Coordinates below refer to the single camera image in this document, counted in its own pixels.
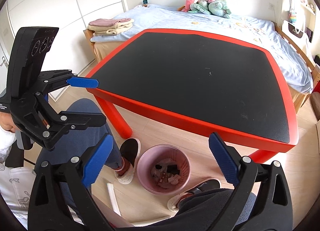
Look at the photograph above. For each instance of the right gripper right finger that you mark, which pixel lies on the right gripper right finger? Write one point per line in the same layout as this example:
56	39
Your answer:
272	208

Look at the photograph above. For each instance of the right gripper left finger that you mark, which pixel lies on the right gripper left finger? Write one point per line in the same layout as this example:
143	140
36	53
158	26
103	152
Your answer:
48	209

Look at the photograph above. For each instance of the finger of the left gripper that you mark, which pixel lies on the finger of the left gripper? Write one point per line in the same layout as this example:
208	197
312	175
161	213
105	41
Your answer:
82	82
82	119

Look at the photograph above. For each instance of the red carton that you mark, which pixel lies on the red carton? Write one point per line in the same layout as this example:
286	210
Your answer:
163	178

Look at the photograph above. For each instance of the black small box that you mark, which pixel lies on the black small box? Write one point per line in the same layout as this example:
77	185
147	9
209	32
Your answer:
173	169

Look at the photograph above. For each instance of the pink ribbed trash bin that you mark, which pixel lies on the pink ribbed trash bin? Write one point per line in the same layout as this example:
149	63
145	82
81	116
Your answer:
164	155

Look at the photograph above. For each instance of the person's left hand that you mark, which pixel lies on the person's left hand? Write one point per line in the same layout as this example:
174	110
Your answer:
6	122

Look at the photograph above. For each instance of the person's left leg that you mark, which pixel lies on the person's left leg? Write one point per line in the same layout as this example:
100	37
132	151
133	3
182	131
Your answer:
76	142

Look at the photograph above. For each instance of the person's leg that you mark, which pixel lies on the person's leg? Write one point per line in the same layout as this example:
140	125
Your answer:
196	212
76	142

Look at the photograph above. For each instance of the left slipper shoe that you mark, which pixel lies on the left slipper shoe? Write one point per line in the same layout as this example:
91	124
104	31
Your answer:
129	151

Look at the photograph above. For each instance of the slipper shoe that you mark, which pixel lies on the slipper shoe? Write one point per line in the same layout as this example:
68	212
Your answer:
129	151
208	184

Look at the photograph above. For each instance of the folded pink beige towels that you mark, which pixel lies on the folded pink beige towels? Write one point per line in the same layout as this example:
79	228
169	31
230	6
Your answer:
110	26

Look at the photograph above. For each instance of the person's right leg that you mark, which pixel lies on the person's right leg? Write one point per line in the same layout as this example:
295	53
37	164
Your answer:
196	212

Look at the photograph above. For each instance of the right slipper shoe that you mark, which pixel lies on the right slipper shoe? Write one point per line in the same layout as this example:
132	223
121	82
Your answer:
208	184

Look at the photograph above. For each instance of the red table with black top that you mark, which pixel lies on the red table with black top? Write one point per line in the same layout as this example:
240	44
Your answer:
202	83

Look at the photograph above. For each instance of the bed with blue sheet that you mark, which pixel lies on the bed with blue sheet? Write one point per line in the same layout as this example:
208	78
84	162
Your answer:
296	67

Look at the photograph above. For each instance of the pile of plush toys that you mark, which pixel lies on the pile of plush toys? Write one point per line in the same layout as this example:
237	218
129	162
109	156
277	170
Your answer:
208	7

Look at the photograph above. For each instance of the white tote bag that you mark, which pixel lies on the white tote bag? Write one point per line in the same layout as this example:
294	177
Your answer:
299	37

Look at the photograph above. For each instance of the white shelf unit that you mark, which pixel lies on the white shelf unit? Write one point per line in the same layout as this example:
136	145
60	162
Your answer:
307	16

